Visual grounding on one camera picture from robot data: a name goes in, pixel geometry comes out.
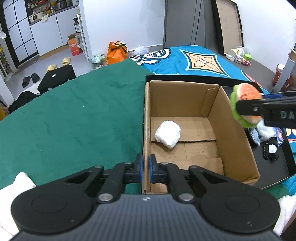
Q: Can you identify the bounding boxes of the plush hamburger toy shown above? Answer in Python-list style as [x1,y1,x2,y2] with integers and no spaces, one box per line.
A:
[229,83,262,128]

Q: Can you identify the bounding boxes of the white soft bundle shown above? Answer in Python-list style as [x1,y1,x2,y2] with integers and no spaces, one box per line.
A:
[154,120,181,149]

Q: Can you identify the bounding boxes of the red bucket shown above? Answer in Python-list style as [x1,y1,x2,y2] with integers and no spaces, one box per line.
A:
[272,63,295,93]

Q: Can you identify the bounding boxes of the black white plush toy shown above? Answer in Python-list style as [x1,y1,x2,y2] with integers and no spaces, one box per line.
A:
[263,137,279,162]

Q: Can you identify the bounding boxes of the green cup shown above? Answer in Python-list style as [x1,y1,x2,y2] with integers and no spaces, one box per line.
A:
[243,53,251,61]

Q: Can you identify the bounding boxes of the black shallow tray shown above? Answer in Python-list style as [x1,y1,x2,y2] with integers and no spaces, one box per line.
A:
[145,75,295,189]

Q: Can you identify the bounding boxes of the white container on ledge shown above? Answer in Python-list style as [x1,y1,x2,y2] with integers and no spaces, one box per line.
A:
[230,46,250,57]

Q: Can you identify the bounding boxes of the brown cardboard box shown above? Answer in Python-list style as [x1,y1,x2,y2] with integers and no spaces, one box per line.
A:
[142,80,260,193]

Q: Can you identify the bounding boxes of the green cloth cover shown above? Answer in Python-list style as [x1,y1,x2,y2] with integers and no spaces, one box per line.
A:
[1,59,150,187]

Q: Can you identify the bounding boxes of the brown leaning board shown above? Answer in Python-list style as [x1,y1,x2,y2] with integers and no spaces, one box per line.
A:
[211,0,244,55]

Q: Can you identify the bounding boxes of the white plastic bag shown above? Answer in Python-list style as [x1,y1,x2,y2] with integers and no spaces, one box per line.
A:
[133,46,149,55]

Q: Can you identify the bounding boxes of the black slipper right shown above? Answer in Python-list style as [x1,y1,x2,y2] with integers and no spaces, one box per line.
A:
[31,73,40,83]

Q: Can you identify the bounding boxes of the black slipper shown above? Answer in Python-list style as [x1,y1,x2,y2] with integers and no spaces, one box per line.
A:
[22,76,31,88]
[31,73,40,83]

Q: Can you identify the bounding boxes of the yellow slipper left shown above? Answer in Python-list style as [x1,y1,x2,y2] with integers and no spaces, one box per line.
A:
[46,64,57,73]

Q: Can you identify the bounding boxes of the yellow slipper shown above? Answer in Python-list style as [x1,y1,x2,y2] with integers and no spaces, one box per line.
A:
[62,57,71,66]
[46,64,57,73]

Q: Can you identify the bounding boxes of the yellow slipper right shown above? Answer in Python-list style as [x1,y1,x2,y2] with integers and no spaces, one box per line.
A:
[62,57,71,66]

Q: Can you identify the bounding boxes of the black slipper left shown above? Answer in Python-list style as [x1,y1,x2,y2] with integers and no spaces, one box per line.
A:
[22,76,31,88]

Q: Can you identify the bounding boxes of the orange bag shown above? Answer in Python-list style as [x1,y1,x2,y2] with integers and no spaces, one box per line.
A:
[107,41,128,65]

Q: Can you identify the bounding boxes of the orange cardboard box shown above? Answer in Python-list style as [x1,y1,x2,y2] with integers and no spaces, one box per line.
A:
[67,34,81,56]

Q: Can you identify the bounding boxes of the white kitchen cabinet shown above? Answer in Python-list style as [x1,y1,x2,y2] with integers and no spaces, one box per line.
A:
[30,6,77,56]

